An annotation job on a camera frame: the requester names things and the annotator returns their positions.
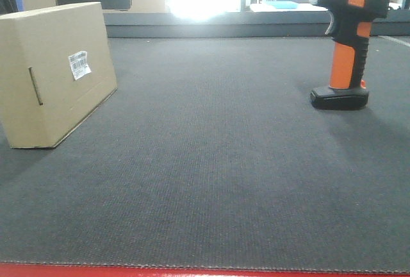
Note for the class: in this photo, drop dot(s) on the orange black barcode scanner gun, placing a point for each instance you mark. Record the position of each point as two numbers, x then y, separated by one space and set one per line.
350 29

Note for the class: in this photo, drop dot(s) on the dark grey fabric mat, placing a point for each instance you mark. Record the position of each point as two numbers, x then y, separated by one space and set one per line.
210 155

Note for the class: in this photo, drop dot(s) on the brown cardboard package box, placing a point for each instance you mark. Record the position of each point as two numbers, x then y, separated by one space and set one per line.
41 103

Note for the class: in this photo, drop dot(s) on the light blue flat object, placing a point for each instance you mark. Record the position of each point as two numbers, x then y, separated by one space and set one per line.
282 5

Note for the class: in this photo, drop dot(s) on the white barcode label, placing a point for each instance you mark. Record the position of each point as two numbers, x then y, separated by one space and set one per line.
79 65

